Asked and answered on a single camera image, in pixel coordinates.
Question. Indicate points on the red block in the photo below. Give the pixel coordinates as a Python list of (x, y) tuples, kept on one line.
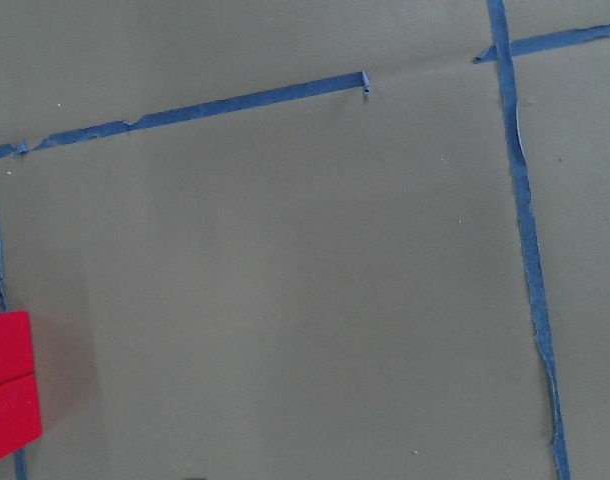
[(20, 418), (16, 351)]

